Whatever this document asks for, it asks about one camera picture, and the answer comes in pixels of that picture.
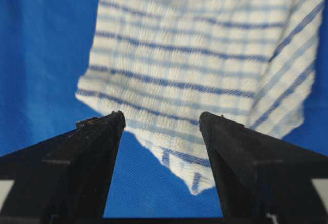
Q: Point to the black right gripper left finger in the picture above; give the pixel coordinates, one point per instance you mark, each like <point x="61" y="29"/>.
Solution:
<point x="64" y="179"/>

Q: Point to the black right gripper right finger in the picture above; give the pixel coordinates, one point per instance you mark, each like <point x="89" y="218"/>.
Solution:
<point x="262" y="179"/>

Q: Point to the white blue striped towel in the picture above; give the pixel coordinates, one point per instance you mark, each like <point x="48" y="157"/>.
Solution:
<point x="165" y="62"/>

